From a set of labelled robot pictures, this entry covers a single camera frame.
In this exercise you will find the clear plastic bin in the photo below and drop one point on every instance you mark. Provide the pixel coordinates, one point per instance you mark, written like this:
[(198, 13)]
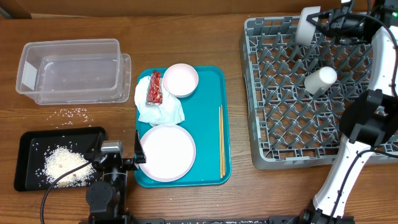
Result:
[(73, 71)]

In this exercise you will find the grey dishwasher rack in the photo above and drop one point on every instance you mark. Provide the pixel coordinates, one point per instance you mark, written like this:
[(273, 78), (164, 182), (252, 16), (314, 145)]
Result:
[(290, 128)]

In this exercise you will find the red snack wrapper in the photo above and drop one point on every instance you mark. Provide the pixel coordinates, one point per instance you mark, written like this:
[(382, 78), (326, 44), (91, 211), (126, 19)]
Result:
[(154, 92)]

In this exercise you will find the scattered rice grains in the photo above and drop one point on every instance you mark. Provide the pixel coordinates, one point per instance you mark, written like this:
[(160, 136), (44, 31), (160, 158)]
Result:
[(69, 118)]

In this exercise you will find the crumpled white napkin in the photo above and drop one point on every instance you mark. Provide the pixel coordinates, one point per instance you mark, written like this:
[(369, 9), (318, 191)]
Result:
[(169, 112)]

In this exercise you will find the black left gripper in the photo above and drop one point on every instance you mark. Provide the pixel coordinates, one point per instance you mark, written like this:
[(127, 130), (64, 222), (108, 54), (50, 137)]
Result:
[(139, 155)]

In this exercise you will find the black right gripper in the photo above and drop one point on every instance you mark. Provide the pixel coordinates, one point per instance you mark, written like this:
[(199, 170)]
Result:
[(338, 20)]

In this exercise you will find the black tray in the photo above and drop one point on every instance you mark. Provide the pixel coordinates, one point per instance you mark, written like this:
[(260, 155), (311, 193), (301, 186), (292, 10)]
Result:
[(34, 144)]

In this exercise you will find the white label sticker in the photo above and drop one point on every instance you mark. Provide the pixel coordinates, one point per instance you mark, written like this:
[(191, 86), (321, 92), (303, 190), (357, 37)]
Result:
[(29, 75)]

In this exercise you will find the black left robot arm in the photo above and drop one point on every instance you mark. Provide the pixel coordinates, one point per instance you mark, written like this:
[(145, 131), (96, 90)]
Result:
[(107, 196)]

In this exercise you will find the wooden chopstick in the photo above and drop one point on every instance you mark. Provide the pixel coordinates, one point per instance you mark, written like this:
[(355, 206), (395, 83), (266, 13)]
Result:
[(222, 130), (220, 143)]

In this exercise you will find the white plastic cup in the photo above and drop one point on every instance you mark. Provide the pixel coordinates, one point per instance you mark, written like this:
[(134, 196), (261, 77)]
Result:
[(322, 78)]

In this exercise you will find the pink plastic bowl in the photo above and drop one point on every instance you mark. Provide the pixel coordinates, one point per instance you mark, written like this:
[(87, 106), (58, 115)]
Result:
[(180, 80)]

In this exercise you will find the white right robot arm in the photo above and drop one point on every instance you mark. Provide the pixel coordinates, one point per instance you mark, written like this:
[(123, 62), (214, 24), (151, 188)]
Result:
[(371, 119)]

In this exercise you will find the pile of white rice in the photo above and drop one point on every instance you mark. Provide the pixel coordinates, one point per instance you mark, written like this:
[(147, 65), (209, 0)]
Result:
[(61, 160)]

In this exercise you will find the grey plastic bowl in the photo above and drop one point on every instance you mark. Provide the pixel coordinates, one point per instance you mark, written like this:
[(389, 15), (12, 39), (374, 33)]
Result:
[(305, 30)]

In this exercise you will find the pink round plate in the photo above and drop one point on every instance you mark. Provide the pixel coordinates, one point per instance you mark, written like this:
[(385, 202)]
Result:
[(170, 152)]

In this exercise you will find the teal plastic tray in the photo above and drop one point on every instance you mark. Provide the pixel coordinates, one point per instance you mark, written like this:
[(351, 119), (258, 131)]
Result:
[(201, 110)]

